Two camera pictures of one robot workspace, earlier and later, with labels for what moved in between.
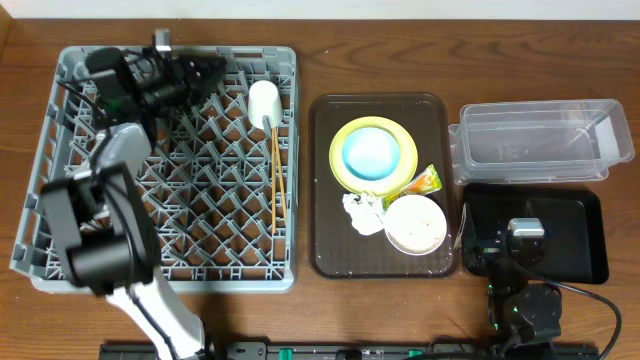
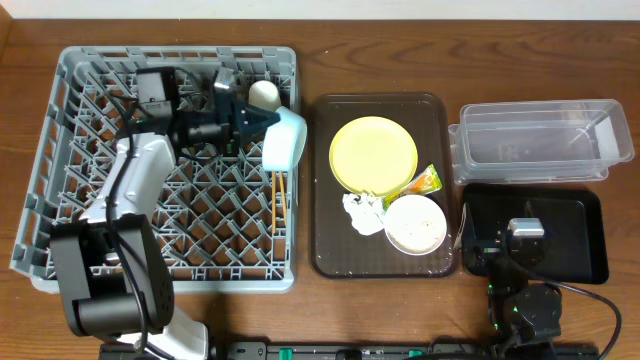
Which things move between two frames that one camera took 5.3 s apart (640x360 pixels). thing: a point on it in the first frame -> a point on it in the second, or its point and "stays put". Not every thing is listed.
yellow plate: [373, 154] stays put
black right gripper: [488, 250] stays put
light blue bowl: [371, 153] -> [284, 141]
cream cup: [264, 101] stays put
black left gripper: [181, 70] -> [235, 126]
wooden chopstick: [281, 177] stays put
